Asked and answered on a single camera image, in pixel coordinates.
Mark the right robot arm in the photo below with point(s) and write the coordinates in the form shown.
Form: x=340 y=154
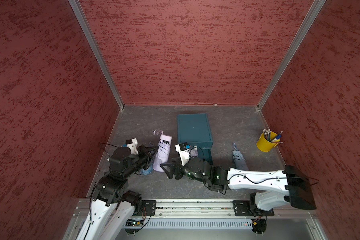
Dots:
x=273 y=188

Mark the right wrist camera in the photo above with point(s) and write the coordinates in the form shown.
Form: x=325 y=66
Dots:
x=184 y=150

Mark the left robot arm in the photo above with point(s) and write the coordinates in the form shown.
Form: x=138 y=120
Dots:
x=112 y=205

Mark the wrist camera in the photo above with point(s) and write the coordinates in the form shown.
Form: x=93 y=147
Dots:
x=132 y=144
x=184 y=150

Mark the purple umbrella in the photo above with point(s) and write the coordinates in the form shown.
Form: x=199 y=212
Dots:
x=164 y=147

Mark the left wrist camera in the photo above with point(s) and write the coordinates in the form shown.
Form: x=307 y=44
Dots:
x=132 y=144

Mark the aluminium rail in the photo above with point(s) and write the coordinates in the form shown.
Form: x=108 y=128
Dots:
x=198 y=209

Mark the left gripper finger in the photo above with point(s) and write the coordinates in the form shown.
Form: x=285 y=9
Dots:
x=150 y=156
x=152 y=149

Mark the teal drawer cabinet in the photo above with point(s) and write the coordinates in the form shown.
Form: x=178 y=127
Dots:
x=195 y=130

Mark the yellow pen cup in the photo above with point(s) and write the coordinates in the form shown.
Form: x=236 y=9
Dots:
x=265 y=146

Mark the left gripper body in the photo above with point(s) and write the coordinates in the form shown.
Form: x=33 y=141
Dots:
x=142 y=154

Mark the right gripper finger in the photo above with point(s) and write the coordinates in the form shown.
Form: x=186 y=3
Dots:
x=169 y=172
x=170 y=165

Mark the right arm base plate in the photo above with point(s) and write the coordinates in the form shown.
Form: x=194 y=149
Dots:
x=244 y=209

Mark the blue umbrella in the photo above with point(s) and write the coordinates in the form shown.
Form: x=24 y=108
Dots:
x=145 y=172
x=239 y=159

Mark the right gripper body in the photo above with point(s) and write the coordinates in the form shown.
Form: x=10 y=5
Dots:
x=185 y=170

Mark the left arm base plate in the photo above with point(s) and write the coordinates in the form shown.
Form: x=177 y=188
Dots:
x=145 y=208

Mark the pens in cup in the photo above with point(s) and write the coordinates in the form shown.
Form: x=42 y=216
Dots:
x=271 y=136

